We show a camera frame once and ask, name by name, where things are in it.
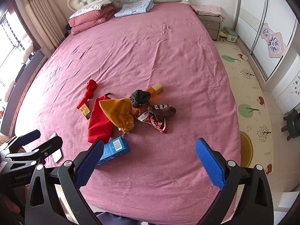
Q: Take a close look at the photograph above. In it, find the white smartphone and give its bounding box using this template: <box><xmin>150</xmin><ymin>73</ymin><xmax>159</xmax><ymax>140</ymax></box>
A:
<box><xmin>49</xmin><ymin>133</ymin><xmax>63</xmax><ymax>163</ymax></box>

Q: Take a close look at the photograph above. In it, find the folded red quilt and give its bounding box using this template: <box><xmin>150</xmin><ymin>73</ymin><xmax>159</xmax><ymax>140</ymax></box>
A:
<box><xmin>69</xmin><ymin>4</ymin><xmax>116</xmax><ymax>35</ymax></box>

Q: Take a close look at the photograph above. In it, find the folded light blue blanket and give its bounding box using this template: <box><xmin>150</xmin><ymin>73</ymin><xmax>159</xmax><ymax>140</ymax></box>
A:
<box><xmin>114</xmin><ymin>0</ymin><xmax>155</xmax><ymax>17</ymax></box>

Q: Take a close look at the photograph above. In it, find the brown printed sock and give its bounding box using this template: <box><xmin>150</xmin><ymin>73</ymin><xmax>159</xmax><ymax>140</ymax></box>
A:
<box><xmin>147</xmin><ymin>104</ymin><xmax>176</xmax><ymax>121</ymax></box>

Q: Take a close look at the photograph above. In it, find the yellow snack packet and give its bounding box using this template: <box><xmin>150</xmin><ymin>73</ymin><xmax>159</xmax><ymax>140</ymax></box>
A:
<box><xmin>79</xmin><ymin>104</ymin><xmax>91</xmax><ymax>122</ymax></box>

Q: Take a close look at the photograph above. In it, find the beige curtain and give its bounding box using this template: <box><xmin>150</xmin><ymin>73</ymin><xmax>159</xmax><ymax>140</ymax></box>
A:
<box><xmin>22</xmin><ymin>0</ymin><xmax>67</xmax><ymax>52</ymax></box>

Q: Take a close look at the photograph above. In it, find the white sliding wardrobe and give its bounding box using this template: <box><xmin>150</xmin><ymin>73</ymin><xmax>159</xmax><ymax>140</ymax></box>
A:
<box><xmin>235</xmin><ymin>0</ymin><xmax>297</xmax><ymax>80</ymax></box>

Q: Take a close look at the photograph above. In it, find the orange liquid bottle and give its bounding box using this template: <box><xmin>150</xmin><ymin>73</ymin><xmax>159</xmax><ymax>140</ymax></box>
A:
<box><xmin>146</xmin><ymin>83</ymin><xmax>163</xmax><ymax>96</ymax></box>

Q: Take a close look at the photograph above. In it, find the blue cardboard box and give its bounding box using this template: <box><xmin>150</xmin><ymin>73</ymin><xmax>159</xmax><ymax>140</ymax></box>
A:
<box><xmin>97</xmin><ymin>137</ymin><xmax>131</xmax><ymax>166</ymax></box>

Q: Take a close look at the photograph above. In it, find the white floral cabinet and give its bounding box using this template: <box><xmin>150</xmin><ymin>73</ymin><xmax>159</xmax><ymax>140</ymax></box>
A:
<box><xmin>264</xmin><ymin>55</ymin><xmax>299</xmax><ymax>114</ymax></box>

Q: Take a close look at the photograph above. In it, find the pink floral cloth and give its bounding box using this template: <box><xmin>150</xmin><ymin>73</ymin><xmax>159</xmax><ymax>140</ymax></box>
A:
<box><xmin>190</xmin><ymin>5</ymin><xmax>226</xmax><ymax>21</ymax></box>

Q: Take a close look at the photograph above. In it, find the cartoon tree floor mat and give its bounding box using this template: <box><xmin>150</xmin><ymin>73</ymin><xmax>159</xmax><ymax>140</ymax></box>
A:
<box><xmin>214</xmin><ymin>41</ymin><xmax>274</xmax><ymax>175</ymax></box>

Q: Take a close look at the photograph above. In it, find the striped white pillow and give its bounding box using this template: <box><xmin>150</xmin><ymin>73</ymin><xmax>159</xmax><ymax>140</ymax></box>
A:
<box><xmin>69</xmin><ymin>0</ymin><xmax>112</xmax><ymax>19</ymax></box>

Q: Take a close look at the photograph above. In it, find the small white box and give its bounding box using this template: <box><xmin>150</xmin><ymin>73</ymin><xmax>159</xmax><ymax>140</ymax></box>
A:
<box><xmin>237</xmin><ymin>54</ymin><xmax>248</xmax><ymax>61</ymax></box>

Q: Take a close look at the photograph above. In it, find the green round stool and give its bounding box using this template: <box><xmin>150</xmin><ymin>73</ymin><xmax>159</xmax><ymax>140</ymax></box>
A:
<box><xmin>281</xmin><ymin>109</ymin><xmax>300</xmax><ymax>141</ymax></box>

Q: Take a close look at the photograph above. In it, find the grey nightstand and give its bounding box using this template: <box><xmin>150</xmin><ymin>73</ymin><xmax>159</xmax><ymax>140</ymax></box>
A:
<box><xmin>196</xmin><ymin>14</ymin><xmax>222</xmax><ymax>41</ymax></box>

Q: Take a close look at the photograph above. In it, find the red cloth pouch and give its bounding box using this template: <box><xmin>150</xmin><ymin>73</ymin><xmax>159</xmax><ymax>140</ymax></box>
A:
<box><xmin>88</xmin><ymin>93</ymin><xmax>113</xmax><ymax>144</ymax></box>

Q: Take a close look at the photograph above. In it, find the pink bed sheet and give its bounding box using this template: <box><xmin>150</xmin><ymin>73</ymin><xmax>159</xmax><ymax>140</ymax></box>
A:
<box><xmin>15</xmin><ymin>3</ymin><xmax>240</xmax><ymax>224</ymax></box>

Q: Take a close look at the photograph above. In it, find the red knotted rope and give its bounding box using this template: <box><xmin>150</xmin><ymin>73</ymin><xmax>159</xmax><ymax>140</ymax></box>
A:
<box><xmin>76</xmin><ymin>79</ymin><xmax>98</xmax><ymax>110</ymax></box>

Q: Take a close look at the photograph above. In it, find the person's left hand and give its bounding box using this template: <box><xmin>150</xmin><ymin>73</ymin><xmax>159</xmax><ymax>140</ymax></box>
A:
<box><xmin>1</xmin><ymin>185</ymin><xmax>29</xmax><ymax>213</ymax></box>

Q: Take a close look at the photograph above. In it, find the dark grey knit sock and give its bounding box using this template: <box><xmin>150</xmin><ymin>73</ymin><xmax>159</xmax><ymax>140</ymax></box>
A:
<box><xmin>129</xmin><ymin>89</ymin><xmax>151</xmax><ymax>108</ymax></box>

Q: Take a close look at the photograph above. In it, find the red snack wrapper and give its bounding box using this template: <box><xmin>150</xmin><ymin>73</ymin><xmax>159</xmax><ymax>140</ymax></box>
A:
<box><xmin>137</xmin><ymin>111</ymin><xmax>167</xmax><ymax>134</ymax></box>

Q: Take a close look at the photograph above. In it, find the green storage box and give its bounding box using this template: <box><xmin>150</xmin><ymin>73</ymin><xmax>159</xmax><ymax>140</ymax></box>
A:
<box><xmin>224</xmin><ymin>27</ymin><xmax>239</xmax><ymax>43</ymax></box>

